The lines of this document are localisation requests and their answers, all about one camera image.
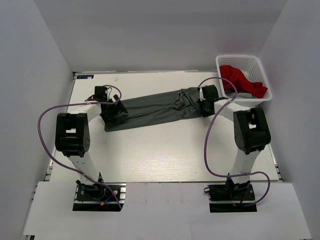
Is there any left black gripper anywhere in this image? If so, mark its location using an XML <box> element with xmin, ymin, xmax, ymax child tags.
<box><xmin>100</xmin><ymin>95</ymin><xmax>127</xmax><ymax>125</ymax></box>

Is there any dark grey t shirt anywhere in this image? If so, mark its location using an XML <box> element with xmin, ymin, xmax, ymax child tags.
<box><xmin>104</xmin><ymin>87</ymin><xmax>203</xmax><ymax>132</ymax></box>

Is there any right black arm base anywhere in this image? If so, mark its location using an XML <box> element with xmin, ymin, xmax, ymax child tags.
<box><xmin>203</xmin><ymin>183</ymin><xmax>258</xmax><ymax>213</ymax></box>

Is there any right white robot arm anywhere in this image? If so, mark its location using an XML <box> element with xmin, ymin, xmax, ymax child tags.
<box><xmin>197</xmin><ymin>85</ymin><xmax>271</xmax><ymax>200</ymax></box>

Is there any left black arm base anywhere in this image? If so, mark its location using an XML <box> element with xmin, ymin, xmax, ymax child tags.
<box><xmin>72</xmin><ymin>180</ymin><xmax>126</xmax><ymax>212</ymax></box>

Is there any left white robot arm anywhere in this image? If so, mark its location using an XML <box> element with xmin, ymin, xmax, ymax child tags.
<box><xmin>55</xmin><ymin>85</ymin><xmax>128</xmax><ymax>200</ymax></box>

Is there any light grey t shirt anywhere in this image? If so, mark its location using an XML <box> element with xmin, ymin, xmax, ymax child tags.
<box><xmin>225</xmin><ymin>90</ymin><xmax>255</xmax><ymax>99</ymax></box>

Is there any blue table label sticker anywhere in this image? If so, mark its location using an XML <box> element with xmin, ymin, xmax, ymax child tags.
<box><xmin>76</xmin><ymin>74</ymin><xmax>94</xmax><ymax>80</ymax></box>

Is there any white plastic laundry basket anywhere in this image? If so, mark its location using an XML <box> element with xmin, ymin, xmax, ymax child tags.
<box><xmin>215</xmin><ymin>54</ymin><xmax>273</xmax><ymax>108</ymax></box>

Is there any red t shirt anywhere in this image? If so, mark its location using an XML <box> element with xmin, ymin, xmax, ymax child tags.
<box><xmin>219</xmin><ymin>65</ymin><xmax>268</xmax><ymax>99</ymax></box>

